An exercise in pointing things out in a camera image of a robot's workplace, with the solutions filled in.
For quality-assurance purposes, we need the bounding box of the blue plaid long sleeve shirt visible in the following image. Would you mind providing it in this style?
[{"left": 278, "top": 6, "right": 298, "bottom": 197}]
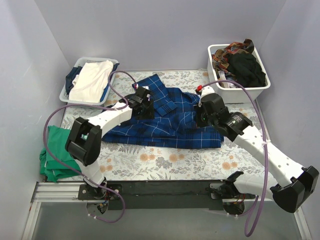
[{"left": 102, "top": 74, "right": 224, "bottom": 149}]

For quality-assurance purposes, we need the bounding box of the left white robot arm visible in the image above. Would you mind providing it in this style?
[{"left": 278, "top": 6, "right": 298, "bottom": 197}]
[{"left": 65, "top": 86, "right": 154, "bottom": 200}]

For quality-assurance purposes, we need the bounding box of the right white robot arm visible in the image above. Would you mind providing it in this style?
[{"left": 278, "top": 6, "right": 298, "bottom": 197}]
[{"left": 195, "top": 90, "right": 320, "bottom": 213}]

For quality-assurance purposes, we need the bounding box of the white plastic bin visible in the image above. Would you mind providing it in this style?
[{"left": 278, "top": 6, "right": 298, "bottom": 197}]
[{"left": 207, "top": 43, "right": 271, "bottom": 104}]

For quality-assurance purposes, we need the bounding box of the white crumpled garment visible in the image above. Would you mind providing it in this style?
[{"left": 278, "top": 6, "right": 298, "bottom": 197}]
[{"left": 216, "top": 70, "right": 238, "bottom": 89}]

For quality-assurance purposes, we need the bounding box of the floral patterned table mat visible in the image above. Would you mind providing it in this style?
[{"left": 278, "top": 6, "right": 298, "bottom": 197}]
[{"left": 60, "top": 69, "right": 264, "bottom": 181}]

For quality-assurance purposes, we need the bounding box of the brown plaid crumpled shirt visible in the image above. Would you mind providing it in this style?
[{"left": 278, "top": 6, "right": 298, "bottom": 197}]
[{"left": 211, "top": 38, "right": 255, "bottom": 75}]

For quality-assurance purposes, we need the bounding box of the black crumpled shirt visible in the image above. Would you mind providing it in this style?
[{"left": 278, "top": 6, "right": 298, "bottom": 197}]
[{"left": 227, "top": 53, "right": 266, "bottom": 88}]

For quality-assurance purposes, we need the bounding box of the folded white shirt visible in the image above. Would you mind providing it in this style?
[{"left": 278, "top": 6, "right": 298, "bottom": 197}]
[{"left": 68, "top": 59, "right": 114, "bottom": 103}]

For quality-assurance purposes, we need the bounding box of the folded navy shirt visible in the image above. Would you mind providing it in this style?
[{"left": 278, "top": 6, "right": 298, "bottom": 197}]
[{"left": 65, "top": 62, "right": 120, "bottom": 103}]

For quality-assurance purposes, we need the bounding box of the white slotted laundry basket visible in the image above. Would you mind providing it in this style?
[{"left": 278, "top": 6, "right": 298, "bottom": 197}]
[{"left": 59, "top": 57, "right": 120, "bottom": 106}]

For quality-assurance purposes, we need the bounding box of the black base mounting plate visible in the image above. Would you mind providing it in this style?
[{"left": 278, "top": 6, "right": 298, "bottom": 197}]
[{"left": 77, "top": 179, "right": 256, "bottom": 211}]

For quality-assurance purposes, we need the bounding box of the folded green shirt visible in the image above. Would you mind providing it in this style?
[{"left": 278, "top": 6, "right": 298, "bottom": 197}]
[{"left": 39, "top": 125, "right": 81, "bottom": 182}]

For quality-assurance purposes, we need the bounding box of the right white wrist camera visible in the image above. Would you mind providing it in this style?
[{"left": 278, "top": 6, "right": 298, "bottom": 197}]
[{"left": 200, "top": 85, "right": 215, "bottom": 99}]

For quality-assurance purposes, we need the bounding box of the aluminium rail frame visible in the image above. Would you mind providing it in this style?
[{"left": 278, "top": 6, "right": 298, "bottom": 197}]
[{"left": 20, "top": 99, "right": 313, "bottom": 240}]

